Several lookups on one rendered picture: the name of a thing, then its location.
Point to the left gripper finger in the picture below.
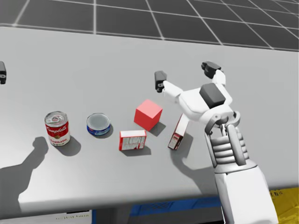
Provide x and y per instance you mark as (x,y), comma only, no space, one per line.
(2,72)

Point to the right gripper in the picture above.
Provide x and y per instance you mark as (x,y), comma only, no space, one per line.
(196,102)

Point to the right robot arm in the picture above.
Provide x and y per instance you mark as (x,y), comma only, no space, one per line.
(243,191)

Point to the pink cube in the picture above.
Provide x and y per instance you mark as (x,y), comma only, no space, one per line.
(147,115)

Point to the red and white can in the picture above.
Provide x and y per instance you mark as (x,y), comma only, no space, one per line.
(57,130)

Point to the red and white carton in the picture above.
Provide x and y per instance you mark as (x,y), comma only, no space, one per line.
(132,140)

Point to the blue flat can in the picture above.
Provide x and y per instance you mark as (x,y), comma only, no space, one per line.
(98,124)

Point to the blue box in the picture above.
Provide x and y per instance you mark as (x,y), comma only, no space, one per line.
(172,206)

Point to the yellow box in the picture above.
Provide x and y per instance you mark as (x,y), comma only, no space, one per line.
(286,205)

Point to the white box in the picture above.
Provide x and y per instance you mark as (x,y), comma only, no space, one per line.
(70,218)

